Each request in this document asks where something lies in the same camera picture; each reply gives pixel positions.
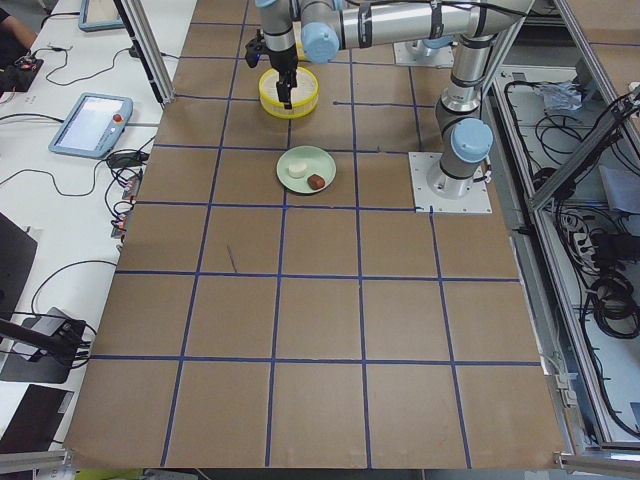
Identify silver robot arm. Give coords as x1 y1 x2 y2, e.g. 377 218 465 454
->
287 1 501 200
255 0 347 110

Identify teach pendant near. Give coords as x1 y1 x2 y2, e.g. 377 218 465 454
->
48 92 133 159

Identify teach pendant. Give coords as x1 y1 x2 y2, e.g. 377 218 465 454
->
48 92 133 159
78 0 124 32

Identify brown bun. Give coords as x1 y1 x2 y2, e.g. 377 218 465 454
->
307 174 326 191

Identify aluminium frame post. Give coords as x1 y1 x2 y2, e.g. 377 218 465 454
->
114 0 175 106

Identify yellow steamer basket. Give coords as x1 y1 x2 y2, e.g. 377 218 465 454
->
257 67 321 119

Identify teach pendant far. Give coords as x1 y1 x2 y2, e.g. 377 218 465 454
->
78 0 124 32

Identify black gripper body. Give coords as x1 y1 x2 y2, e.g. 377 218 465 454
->
269 48 298 88

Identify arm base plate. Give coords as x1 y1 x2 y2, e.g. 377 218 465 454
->
408 152 492 215

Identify white steamed bun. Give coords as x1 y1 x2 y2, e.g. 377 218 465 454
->
287 161 308 179

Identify light green plate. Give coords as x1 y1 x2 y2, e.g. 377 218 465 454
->
276 146 336 194

